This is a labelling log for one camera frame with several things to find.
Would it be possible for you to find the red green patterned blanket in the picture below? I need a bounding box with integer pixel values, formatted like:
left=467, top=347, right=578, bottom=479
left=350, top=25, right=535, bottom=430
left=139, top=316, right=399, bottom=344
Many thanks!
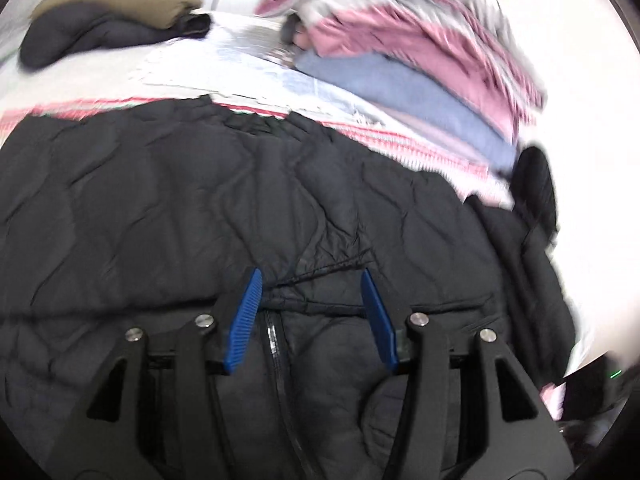
left=0, top=95, right=521, bottom=211

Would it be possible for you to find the white lace cloth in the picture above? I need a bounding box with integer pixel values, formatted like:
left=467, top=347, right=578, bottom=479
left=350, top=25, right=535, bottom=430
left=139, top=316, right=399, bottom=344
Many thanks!
left=127, top=10, right=381, bottom=126

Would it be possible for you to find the blue blanket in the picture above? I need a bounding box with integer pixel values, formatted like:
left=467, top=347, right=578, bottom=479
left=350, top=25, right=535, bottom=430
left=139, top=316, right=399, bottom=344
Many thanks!
left=295, top=52, right=521, bottom=171

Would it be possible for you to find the black fleece garment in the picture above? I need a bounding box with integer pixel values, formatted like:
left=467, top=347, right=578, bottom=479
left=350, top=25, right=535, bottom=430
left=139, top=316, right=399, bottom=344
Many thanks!
left=510, top=145, right=558, bottom=241

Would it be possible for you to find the black quilted jacket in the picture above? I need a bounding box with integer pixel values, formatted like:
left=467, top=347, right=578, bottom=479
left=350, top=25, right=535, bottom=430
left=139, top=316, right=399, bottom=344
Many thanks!
left=0, top=97, right=583, bottom=480

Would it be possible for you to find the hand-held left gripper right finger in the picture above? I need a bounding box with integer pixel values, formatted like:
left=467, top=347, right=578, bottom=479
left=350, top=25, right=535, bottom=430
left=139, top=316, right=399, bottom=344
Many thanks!
left=360, top=267, right=576, bottom=480

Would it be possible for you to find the stack of folded clothes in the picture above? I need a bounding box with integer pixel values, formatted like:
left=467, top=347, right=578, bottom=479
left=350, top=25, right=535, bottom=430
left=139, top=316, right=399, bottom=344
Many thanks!
left=255, top=0, right=548, bottom=146

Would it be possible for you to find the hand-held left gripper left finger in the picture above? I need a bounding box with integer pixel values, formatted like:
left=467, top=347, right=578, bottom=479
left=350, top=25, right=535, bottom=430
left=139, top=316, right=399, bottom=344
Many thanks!
left=52, top=267, right=266, bottom=480

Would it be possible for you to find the olive and black jacket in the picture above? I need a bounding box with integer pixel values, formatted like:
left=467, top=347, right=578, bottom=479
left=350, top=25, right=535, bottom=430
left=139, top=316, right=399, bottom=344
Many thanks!
left=17, top=0, right=213, bottom=71

